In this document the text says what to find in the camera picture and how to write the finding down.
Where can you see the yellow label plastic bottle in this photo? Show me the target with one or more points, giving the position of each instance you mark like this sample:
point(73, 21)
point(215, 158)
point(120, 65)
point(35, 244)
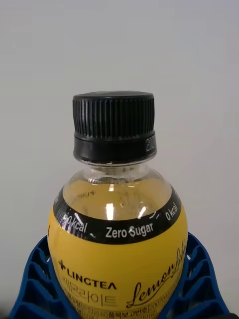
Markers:
point(117, 224)

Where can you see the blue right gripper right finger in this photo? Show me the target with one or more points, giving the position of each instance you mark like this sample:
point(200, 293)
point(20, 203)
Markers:
point(201, 284)

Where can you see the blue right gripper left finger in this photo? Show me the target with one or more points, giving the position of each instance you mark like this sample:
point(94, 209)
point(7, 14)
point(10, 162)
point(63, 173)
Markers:
point(37, 289)

